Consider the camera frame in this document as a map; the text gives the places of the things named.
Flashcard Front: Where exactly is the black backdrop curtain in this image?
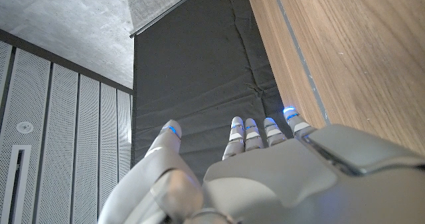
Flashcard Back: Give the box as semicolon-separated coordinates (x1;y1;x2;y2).
131;0;293;181

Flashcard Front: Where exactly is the round white ceiling detector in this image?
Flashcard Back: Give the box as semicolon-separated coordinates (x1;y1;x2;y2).
16;121;35;134

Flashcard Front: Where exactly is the wooden panel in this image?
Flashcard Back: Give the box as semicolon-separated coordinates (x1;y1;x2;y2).
269;0;332;126

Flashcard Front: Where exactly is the white ceiling slot fixture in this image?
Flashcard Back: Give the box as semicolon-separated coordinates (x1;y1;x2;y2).
1;144;33;224

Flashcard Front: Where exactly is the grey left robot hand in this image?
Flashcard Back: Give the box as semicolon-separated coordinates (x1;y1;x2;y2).
98;106;425;224

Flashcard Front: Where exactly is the silver backdrop crossbar rod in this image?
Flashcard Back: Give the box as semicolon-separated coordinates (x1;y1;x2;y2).
129;0;204;39

